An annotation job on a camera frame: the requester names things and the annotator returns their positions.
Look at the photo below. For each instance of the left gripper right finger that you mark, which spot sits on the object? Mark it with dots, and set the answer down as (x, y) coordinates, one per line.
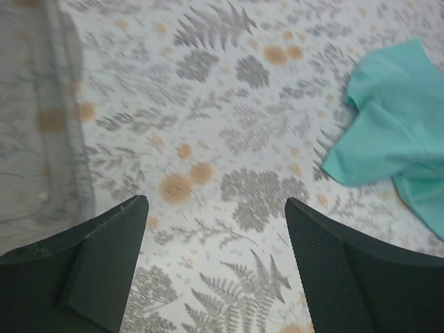
(357, 283)

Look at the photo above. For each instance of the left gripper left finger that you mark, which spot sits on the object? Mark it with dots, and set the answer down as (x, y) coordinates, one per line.
(77, 280)

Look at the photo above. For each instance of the clear plastic bin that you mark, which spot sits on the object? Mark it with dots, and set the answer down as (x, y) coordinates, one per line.
(45, 183)

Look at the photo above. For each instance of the teal t shirt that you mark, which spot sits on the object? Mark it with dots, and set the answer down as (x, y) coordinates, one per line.
(398, 130)

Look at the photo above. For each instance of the floral patterned table mat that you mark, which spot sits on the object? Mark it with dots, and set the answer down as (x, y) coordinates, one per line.
(218, 112)

